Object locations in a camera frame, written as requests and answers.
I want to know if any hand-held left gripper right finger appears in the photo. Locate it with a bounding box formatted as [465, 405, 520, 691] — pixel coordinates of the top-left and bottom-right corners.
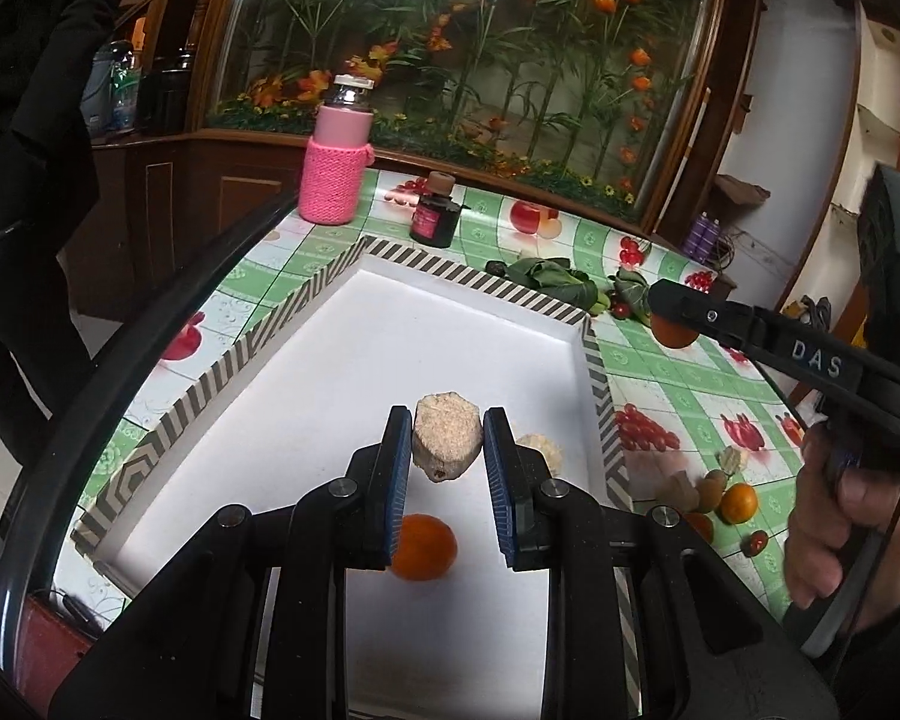
[482, 405, 841, 720]

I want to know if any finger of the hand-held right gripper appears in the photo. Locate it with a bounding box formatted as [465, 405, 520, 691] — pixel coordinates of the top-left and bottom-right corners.
[647, 277, 767, 362]

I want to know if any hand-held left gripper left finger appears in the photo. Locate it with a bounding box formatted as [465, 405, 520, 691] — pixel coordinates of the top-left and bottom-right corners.
[49, 405, 413, 720]

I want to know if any beige porous chunk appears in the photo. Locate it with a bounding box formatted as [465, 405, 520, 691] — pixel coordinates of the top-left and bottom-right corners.
[412, 391, 485, 482]
[514, 433, 565, 479]
[656, 471, 698, 515]

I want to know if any white tray with striped rim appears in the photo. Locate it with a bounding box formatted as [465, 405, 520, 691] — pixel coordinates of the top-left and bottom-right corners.
[71, 235, 638, 720]

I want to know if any person's right hand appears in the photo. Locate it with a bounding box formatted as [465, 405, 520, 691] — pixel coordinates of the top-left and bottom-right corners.
[786, 418, 900, 608]

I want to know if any green leafy vegetable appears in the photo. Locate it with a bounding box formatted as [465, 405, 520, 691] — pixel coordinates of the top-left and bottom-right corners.
[506, 257, 599, 312]
[607, 268, 652, 323]

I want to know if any printed green checked tablecloth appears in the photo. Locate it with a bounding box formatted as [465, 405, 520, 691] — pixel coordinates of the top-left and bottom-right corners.
[52, 165, 818, 631]

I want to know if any dark bottle with cork cap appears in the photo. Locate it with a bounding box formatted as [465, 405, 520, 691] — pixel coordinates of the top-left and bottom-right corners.
[410, 172, 472, 248]

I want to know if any glass case with artificial flowers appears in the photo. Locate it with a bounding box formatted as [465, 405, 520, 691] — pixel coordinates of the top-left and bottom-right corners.
[206, 0, 728, 226]

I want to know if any pink knit-sleeved bottle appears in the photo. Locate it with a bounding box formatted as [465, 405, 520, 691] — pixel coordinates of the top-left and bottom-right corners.
[298, 75, 377, 226]

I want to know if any wooden cabinet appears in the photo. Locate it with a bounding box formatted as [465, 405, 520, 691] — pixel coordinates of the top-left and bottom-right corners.
[67, 0, 301, 316]

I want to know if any brown leather cushion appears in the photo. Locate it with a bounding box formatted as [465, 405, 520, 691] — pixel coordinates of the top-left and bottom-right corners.
[11, 591, 110, 695]

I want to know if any plastic water bottle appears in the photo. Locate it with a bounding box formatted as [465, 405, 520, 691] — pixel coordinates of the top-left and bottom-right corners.
[111, 60, 143, 134]

